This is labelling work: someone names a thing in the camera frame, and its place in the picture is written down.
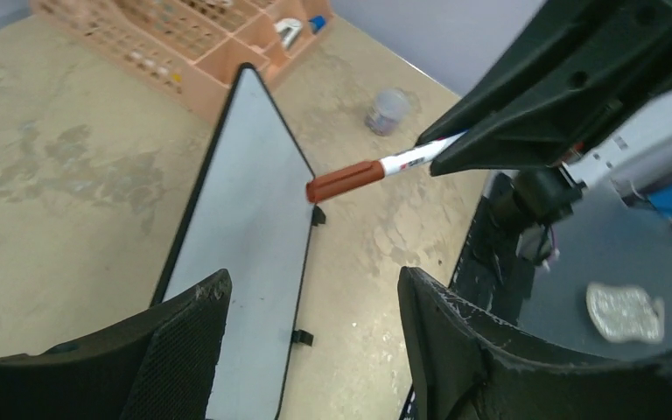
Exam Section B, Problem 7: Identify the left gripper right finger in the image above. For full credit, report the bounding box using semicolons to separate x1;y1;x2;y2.
397;267;672;419

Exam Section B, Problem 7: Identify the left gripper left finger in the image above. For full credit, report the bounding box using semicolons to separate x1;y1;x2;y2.
0;269;232;419

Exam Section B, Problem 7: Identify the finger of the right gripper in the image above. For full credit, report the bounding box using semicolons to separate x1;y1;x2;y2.
428;52;672;177
418;1;672;146

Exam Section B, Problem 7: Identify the white marker rainbow stripe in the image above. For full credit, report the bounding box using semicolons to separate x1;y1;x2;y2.
378;131;466;177

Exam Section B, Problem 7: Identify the small black-framed whiteboard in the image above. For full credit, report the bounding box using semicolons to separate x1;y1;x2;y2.
152;62;326;419

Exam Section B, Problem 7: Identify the red-brown marker cap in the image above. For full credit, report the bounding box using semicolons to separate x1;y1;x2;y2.
305;160;385;204

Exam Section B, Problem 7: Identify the silver floor patch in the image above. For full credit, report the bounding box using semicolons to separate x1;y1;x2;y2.
585;283;665;345

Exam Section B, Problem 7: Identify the small clear plastic jar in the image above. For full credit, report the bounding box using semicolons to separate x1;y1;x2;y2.
365;88;410;137

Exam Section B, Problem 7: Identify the blue small item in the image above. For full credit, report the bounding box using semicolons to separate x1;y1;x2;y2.
308;15;326;34

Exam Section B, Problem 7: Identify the white stapler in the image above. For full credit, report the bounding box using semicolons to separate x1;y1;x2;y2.
275;17;303;50

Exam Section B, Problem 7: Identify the peach plastic file organizer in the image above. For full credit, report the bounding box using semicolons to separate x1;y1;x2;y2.
29;0;335;123

